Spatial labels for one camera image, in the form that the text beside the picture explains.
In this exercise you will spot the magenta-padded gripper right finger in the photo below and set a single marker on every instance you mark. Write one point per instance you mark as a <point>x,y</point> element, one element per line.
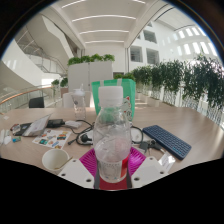
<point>146,171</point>

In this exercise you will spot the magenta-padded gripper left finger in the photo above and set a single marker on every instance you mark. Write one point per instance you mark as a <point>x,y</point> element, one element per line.
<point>78,173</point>

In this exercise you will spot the clear plastic water bottle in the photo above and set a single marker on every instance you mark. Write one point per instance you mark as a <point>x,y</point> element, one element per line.
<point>111,140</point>

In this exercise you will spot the small white card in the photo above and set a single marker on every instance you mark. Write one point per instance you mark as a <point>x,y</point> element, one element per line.
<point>166,162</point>

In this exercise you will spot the white grid-patterned cup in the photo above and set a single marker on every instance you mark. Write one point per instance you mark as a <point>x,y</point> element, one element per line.
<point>55,160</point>

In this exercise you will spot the dark blue keyboard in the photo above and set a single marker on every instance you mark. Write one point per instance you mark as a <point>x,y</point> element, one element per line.
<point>166,141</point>

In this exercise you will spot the colourful sticker sheet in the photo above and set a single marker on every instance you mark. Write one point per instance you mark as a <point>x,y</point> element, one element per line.
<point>51,139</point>

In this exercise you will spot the teal marker pen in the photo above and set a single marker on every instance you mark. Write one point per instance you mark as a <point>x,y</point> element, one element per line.
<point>16,139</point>

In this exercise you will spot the white chair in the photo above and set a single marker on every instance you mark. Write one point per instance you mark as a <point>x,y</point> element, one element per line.
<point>68,100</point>

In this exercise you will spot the green tote bag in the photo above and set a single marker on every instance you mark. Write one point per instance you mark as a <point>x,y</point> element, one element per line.
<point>128,96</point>

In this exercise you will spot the black chair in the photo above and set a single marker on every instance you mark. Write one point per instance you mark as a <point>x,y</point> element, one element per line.
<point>36,102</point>

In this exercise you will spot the potted green plant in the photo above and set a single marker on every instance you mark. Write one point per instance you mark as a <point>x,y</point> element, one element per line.
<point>64,82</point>
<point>55,82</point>

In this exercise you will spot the hedge of green plants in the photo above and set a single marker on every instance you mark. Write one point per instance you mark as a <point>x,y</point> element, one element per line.
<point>180,81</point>

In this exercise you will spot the glass railing wooden handrail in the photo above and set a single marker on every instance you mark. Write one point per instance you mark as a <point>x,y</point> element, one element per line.
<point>20,96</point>

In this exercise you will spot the white cabinet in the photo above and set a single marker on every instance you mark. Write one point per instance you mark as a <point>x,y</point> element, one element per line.
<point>90,76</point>

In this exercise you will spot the green plants atop cabinet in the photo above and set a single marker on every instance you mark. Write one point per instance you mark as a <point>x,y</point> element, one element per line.
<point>90,58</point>

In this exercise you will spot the ceiling light strips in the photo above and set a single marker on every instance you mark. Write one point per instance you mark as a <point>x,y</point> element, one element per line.
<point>100,23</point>

